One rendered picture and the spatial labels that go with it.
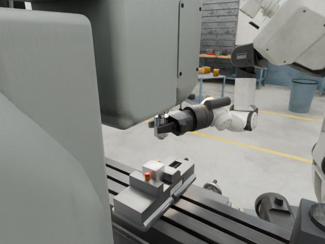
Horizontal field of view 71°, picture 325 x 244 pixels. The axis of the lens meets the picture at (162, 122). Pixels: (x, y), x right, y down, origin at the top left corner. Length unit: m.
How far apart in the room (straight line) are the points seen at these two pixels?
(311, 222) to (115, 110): 0.48
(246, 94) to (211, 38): 7.60
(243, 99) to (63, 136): 0.90
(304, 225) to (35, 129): 0.54
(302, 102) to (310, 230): 4.87
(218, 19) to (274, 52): 7.63
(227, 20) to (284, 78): 2.60
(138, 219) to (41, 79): 0.60
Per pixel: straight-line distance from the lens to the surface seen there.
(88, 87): 0.27
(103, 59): 0.40
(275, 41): 0.95
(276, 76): 8.20
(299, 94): 5.37
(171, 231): 0.78
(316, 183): 1.32
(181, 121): 0.70
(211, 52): 8.09
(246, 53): 1.06
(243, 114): 1.06
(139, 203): 0.77
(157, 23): 0.45
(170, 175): 0.82
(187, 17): 0.59
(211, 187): 1.42
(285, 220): 1.46
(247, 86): 1.07
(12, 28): 0.23
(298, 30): 0.93
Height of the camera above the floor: 1.50
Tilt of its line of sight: 21 degrees down
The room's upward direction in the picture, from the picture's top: straight up
